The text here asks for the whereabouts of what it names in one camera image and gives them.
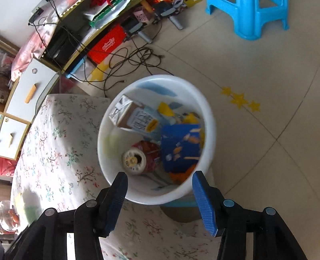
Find floral tablecloth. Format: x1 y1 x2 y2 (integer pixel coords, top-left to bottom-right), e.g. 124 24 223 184
10 93 221 260

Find white plastic bucket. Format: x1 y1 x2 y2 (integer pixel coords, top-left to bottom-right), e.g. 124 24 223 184
97 74 216 206

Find black cables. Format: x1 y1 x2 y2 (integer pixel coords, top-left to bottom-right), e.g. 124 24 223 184
82 45 176 98

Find light blue tray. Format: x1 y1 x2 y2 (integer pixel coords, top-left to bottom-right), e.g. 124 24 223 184
65 59 85 76

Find grey handled device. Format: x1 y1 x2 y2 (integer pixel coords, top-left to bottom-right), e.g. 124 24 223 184
159 7 183 30
126 23 153 45

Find low wooden shelf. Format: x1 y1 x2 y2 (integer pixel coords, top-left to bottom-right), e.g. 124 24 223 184
39 0 125 76

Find light blue milk carton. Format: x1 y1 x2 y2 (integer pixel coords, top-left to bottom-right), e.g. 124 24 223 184
108 94 161 137

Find red cardboard box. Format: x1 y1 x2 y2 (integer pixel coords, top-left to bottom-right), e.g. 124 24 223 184
87 24 127 63

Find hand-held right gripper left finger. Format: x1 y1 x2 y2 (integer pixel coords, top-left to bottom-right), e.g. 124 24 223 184
5 171 129 260

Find clear glass jar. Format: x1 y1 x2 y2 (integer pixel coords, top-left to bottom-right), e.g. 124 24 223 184
0 199 21 233

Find teal plastic stool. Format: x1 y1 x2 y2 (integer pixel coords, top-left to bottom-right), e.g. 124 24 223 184
159 197 201 208

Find white drawer cabinet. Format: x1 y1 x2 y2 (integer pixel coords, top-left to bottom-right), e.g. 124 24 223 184
0 57 61 161

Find large yellow star sticker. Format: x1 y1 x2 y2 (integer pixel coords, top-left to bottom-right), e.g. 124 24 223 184
89 61 111 83

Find blue plastic stool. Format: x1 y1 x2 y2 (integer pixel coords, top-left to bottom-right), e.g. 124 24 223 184
205 0 289 41

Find black box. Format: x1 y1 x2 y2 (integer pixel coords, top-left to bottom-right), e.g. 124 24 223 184
46 26 83 68

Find dark blue snack packet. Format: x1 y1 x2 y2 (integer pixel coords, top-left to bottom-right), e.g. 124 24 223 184
160 123 202 183

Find red drink can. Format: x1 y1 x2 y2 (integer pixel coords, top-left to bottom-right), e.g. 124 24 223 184
131 140 162 173

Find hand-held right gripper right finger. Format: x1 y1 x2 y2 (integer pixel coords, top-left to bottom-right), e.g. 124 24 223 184
192 170 309 260

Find green and red packaging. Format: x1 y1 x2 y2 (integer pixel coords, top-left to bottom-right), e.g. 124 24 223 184
89 0 128 28

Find pink cloth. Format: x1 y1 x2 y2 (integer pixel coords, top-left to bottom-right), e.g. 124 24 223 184
11 32 48 81

